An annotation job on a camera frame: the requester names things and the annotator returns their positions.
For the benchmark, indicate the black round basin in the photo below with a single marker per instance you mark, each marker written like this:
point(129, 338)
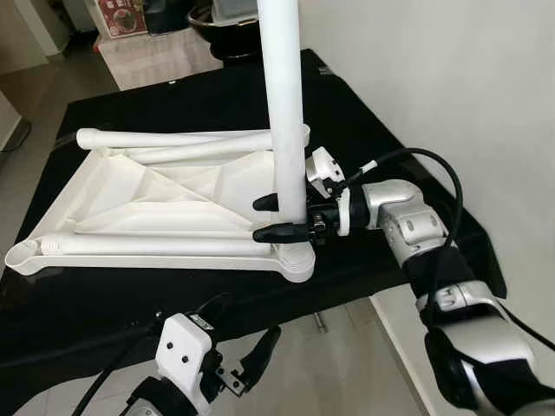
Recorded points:
point(221, 39)

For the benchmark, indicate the white plastic children table top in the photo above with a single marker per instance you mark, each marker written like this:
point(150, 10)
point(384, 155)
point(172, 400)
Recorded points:
point(173, 195)

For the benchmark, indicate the black tablecloth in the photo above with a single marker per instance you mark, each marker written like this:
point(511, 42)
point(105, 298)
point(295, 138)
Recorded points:
point(104, 321)

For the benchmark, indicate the red printed carton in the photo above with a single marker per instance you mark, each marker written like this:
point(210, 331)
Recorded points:
point(121, 17)

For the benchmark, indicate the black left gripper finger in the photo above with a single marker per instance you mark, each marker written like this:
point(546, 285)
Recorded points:
point(263, 355)

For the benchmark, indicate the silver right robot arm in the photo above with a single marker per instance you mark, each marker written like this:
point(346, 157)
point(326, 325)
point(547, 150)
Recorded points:
point(408, 225)

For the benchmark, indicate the pale low cabinet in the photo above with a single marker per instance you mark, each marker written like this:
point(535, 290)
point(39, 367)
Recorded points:
point(156, 61)

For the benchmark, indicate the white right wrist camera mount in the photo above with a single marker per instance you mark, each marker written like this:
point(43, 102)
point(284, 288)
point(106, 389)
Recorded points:
point(325, 169)

